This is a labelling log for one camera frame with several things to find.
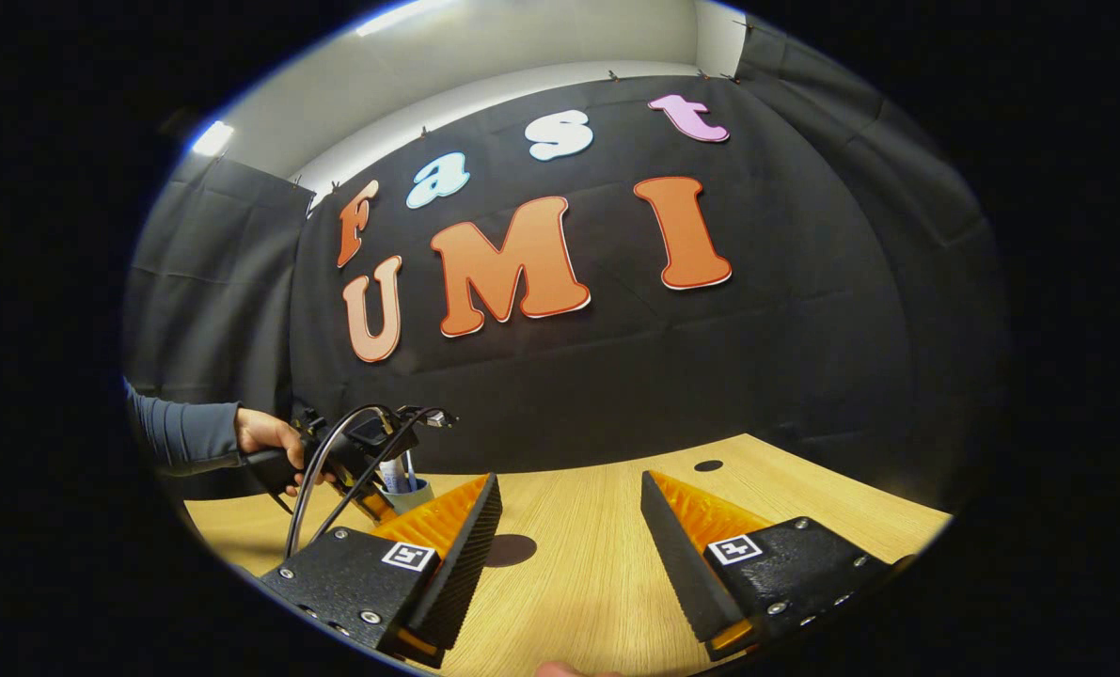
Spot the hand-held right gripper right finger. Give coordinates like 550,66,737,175
640,470,918,664

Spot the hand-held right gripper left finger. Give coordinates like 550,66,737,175
259,472,504,670

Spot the pale green cup wooden handle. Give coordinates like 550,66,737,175
376,475,434,515

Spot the dark brown round coaster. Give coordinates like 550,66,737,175
484,534,538,568

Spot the wooden desktop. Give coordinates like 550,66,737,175
183,433,954,677

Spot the black backdrop cloth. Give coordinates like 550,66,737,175
122,19,1007,513

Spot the ceiling light panel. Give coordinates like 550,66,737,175
353,0,457,39
191,120,236,158

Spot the black cable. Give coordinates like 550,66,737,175
311,406,452,546

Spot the grey cable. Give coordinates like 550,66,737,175
284,404,401,558

